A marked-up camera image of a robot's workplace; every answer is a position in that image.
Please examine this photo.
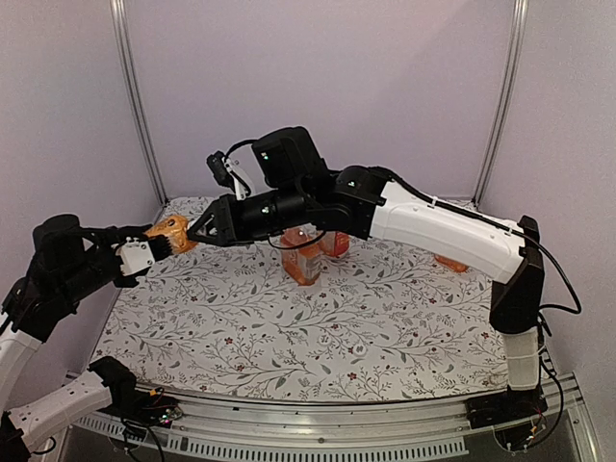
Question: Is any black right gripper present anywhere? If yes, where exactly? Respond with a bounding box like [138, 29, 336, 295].
[188, 182, 310, 245]

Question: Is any slim orange drink bottle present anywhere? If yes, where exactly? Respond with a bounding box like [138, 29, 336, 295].
[144, 215, 197, 255]

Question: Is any large orange-label plastic bottle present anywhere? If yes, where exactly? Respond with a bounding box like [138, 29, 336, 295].
[319, 231, 349, 258]

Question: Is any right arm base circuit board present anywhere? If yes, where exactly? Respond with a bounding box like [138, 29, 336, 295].
[493, 415, 547, 453]

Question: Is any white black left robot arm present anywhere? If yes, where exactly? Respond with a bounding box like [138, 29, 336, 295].
[1, 214, 179, 461]

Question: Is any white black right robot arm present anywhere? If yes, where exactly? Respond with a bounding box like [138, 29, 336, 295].
[188, 126, 548, 428]

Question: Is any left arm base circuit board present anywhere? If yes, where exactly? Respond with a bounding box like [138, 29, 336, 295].
[136, 387, 184, 427]

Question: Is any floral patterned table mat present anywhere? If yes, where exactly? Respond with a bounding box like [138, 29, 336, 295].
[90, 193, 535, 403]

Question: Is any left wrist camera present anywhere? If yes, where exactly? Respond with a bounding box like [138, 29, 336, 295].
[115, 241, 155, 276]

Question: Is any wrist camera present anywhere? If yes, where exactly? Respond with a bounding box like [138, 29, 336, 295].
[115, 241, 155, 276]
[206, 151, 253, 200]

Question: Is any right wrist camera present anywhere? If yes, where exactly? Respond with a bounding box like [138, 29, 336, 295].
[206, 151, 253, 200]

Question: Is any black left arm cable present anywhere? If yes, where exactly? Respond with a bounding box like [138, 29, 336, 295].
[0, 225, 165, 462]

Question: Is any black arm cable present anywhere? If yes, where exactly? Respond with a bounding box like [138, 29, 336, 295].
[223, 139, 582, 449]
[0, 225, 165, 462]

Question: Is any white perforated cable tray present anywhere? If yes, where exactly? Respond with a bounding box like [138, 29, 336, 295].
[75, 413, 470, 461]

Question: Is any left aluminium frame post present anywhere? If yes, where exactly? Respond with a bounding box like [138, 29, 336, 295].
[110, 0, 168, 207]

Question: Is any aluminium frame post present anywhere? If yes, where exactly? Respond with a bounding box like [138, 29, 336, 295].
[110, 0, 168, 207]
[473, 0, 529, 208]

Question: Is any right aluminium frame post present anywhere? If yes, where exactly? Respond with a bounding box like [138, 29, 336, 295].
[473, 0, 529, 208]

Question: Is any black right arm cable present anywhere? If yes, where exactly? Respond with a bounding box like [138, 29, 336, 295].
[223, 139, 582, 449]

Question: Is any aluminium front rail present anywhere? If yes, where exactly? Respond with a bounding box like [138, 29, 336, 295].
[50, 374, 603, 461]

